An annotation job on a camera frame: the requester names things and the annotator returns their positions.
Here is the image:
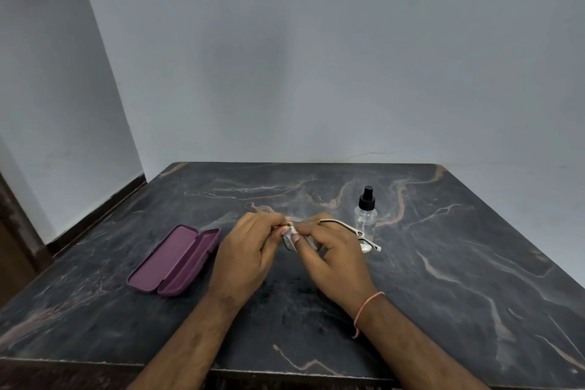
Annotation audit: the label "clear spray bottle black cap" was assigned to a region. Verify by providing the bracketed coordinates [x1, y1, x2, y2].
[354, 185, 379, 254]

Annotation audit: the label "orange thread wristband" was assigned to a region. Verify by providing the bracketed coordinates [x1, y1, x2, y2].
[352, 291, 386, 339]

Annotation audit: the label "white cleaning cloth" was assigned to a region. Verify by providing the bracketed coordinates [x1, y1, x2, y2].
[281, 220, 319, 252]

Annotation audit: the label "metal-framed eyeglasses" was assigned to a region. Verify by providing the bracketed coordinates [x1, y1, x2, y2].
[281, 218, 383, 254]

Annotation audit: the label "person's left hand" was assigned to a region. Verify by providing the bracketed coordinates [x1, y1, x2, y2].
[208, 212, 293, 311]

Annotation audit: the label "brown wooden door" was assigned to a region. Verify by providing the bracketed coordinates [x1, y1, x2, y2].
[0, 170, 54, 308]

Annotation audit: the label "purple glasses case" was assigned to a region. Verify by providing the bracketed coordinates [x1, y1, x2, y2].
[126, 225, 222, 298]

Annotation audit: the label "person's right forearm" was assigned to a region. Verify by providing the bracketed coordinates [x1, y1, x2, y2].
[356, 298, 490, 390]

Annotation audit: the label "person's left forearm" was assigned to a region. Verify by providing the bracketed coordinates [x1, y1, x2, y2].
[127, 298, 243, 390]

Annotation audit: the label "person's right hand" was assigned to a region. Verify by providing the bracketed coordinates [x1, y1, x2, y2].
[292, 213, 380, 313]

